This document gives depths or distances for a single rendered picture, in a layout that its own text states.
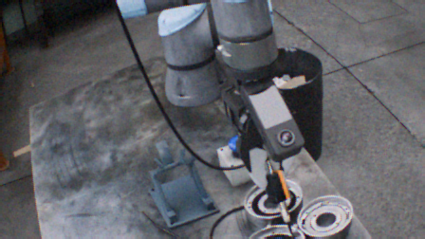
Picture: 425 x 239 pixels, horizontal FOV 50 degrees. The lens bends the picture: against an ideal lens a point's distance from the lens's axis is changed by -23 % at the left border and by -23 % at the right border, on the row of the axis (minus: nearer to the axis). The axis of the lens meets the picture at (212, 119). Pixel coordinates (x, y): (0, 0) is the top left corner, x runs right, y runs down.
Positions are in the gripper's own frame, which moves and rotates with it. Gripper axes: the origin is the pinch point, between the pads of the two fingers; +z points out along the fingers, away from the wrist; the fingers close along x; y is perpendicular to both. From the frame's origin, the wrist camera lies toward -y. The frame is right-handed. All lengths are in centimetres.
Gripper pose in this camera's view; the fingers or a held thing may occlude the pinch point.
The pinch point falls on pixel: (274, 180)
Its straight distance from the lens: 85.4
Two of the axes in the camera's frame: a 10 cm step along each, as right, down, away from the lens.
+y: -3.7, -4.7, 8.0
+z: 1.7, 8.2, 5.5
